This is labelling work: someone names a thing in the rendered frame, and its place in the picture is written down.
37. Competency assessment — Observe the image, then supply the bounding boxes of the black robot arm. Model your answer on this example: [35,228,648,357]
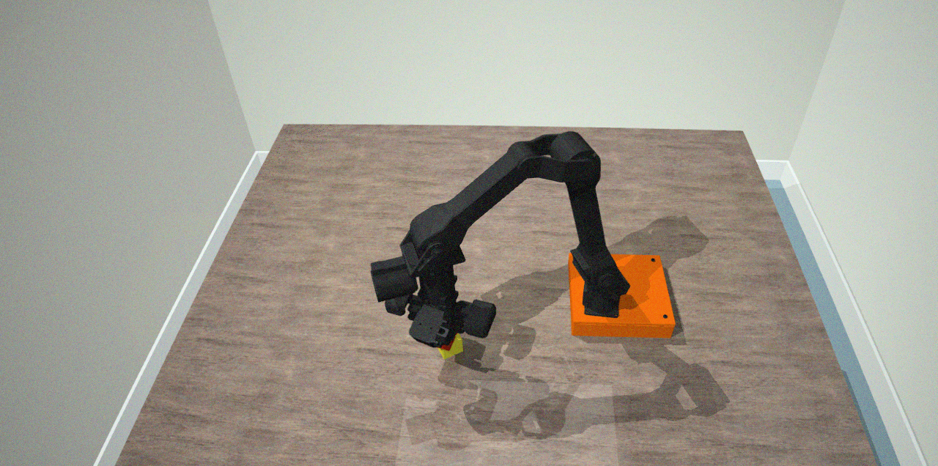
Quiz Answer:
[371,132,630,348]

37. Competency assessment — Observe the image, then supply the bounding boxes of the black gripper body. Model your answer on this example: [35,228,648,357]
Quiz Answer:
[385,275,496,339]

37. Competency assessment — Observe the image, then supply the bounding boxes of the yellow cube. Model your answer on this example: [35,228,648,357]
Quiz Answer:
[438,334,463,360]

